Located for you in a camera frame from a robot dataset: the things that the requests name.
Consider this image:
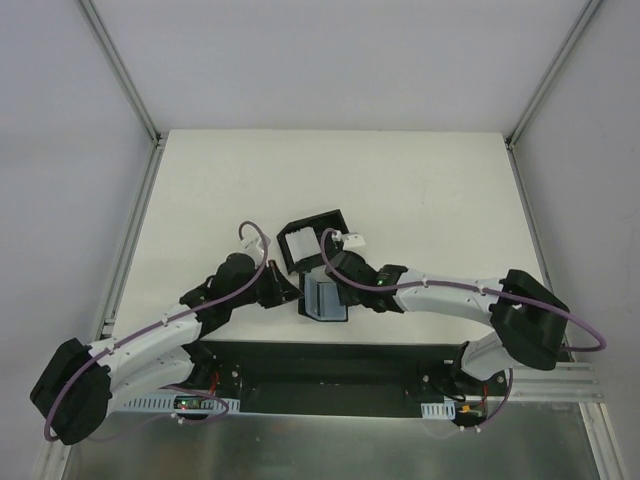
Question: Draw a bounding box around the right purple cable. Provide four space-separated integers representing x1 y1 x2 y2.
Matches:
319 228 608 354

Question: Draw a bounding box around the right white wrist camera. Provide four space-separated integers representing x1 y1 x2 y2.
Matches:
332 231 366 251

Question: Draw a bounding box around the aluminium side rail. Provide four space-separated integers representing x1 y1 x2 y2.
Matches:
91 135 167 340
505 144 574 351

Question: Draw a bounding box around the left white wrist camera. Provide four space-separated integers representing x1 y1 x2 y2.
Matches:
240 236 265 258

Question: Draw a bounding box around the left white cable duct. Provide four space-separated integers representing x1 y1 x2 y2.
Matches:
118 392 240 415

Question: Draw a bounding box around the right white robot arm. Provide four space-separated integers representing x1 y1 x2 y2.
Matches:
325 251 569 395

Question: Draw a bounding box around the right white cable duct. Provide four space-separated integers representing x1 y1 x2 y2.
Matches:
420 401 456 421

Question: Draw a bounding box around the white credit card stack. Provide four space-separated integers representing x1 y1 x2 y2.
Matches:
285 227 320 263

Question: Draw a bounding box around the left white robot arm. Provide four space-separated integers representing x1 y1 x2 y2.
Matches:
30 253 302 445

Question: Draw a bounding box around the black leather card holder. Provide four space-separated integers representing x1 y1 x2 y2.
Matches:
298 269 348 323

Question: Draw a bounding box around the left aluminium frame post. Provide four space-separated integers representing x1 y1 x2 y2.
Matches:
74 0 166 144

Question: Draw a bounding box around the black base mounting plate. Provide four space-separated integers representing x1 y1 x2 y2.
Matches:
164 341 518 425

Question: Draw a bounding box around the aluminium frame post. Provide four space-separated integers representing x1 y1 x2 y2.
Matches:
504 0 606 146
74 0 166 144

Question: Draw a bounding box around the right aluminium side rail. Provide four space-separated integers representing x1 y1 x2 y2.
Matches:
505 144 574 351

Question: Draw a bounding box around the white cable duct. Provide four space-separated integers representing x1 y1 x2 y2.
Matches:
420 401 456 421
118 392 240 415

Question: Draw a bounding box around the electronics board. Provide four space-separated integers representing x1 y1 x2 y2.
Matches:
174 395 215 411
457 403 488 417

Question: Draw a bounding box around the right aluminium frame post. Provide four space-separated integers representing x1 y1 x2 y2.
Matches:
504 0 606 146

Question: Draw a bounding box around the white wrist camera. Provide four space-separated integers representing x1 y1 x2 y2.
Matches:
240 236 265 258
332 231 366 251

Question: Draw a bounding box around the black card tray box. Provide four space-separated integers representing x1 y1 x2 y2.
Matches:
276 209 349 275

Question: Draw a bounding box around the left aluminium side rail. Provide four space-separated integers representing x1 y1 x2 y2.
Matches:
91 135 167 340

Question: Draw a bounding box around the front aluminium extrusion rail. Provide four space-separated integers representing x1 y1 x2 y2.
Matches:
510 362 604 403

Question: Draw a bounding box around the right electronics board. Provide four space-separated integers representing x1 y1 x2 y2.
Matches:
457 403 488 417

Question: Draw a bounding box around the left electronics board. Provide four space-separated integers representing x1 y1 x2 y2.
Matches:
174 395 215 411

